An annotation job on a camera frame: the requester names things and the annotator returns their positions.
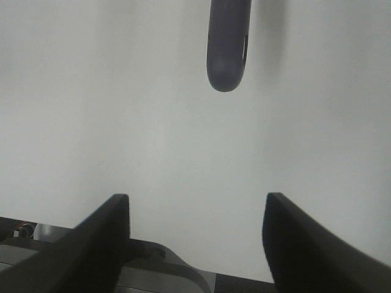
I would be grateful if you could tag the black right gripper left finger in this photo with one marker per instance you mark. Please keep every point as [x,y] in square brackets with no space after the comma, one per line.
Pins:
[89,258]

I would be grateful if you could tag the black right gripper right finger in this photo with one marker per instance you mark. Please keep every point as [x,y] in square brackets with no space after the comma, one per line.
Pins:
[303,256]

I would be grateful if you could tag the purple hand brush black bristles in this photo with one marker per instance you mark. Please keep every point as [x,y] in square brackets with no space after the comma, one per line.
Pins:
[227,46]

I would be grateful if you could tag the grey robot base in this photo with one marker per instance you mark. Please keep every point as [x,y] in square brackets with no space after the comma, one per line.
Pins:
[149,267]

